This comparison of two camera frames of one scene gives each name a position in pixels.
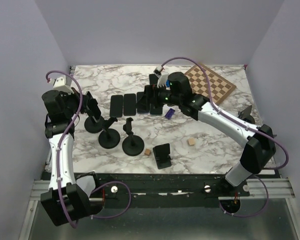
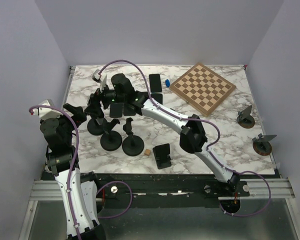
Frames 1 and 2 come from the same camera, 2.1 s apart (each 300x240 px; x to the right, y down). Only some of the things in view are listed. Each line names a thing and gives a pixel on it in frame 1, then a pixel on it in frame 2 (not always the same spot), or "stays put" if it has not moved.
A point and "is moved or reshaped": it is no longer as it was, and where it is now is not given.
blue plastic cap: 167,83 stays put
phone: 153,79 stays put
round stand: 132,145 stays put
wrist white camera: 63,84 → 46,113
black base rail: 153,191 stays put
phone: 129,104 stays put
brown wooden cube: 147,152 stays put
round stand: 93,127 is moved or reshaped
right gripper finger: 149,91 → 94,109
